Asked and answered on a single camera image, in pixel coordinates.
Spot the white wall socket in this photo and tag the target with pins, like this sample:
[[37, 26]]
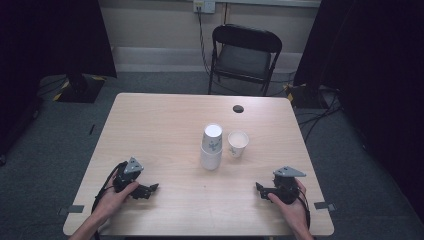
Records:
[[204, 6]]

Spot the person's left hand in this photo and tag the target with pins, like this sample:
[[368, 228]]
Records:
[[111, 203]]

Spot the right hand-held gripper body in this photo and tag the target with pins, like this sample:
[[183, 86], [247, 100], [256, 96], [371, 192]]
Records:
[[287, 188]]

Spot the person's right hand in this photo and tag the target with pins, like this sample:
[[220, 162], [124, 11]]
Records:
[[295, 213]]

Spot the black table grommet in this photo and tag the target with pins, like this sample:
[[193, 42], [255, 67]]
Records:
[[238, 109]]

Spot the black folding chair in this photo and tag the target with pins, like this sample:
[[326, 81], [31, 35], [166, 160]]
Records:
[[241, 60]]

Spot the black curtain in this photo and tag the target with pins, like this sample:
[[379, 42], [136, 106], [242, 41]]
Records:
[[376, 83], [43, 43]]

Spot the black stand base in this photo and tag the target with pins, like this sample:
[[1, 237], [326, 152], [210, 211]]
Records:
[[78, 88], [303, 96]]

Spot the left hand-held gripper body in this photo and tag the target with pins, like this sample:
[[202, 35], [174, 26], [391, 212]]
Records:
[[126, 180]]

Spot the white printed paper cup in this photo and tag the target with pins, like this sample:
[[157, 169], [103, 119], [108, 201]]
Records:
[[212, 138], [237, 141]]

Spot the grey tape strip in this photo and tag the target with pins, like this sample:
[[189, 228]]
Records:
[[324, 206], [75, 209]]

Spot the small black floor object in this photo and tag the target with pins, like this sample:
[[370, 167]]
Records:
[[91, 129]]

